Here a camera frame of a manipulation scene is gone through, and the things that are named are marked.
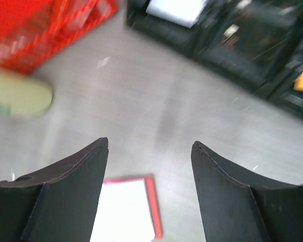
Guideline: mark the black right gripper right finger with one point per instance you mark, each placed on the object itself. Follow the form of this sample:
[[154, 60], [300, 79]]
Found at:
[[237, 204]]

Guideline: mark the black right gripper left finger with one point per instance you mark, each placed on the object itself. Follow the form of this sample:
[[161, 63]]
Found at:
[[58, 202]]

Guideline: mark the red leather card holder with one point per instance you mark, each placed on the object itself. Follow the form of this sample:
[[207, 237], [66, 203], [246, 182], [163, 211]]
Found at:
[[128, 210]]

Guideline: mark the dark card in tray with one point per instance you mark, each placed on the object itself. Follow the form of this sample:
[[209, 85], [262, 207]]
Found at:
[[259, 42]]

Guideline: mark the white cards in tray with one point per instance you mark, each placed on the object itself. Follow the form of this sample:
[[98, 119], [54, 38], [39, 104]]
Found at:
[[182, 12]]

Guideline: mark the green soap pump bottle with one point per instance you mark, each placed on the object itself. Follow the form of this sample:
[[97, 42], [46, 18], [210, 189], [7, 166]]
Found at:
[[23, 96]]

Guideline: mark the black three-compartment tray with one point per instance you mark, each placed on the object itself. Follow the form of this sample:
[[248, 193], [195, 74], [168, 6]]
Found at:
[[272, 81]]

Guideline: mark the red plastic shopping basket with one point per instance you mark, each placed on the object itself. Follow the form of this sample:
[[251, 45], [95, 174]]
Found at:
[[33, 31]]

